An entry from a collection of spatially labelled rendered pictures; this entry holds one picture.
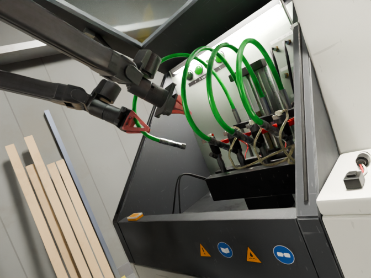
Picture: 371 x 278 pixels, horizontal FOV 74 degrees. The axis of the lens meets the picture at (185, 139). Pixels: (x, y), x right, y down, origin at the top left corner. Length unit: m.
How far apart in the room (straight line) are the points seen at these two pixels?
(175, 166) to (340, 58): 0.74
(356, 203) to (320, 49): 0.37
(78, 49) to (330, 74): 0.55
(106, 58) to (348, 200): 0.54
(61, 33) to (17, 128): 2.20
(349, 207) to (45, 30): 0.59
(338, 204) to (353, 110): 0.26
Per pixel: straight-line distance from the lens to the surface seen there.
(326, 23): 0.69
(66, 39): 0.58
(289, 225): 0.49
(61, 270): 2.44
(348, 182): 0.46
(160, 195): 1.03
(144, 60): 0.72
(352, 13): 0.68
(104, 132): 2.71
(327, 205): 0.45
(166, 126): 1.12
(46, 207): 2.48
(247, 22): 1.00
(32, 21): 0.56
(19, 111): 2.76
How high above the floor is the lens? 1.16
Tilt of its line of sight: 2 degrees down
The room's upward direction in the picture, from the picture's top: 22 degrees counter-clockwise
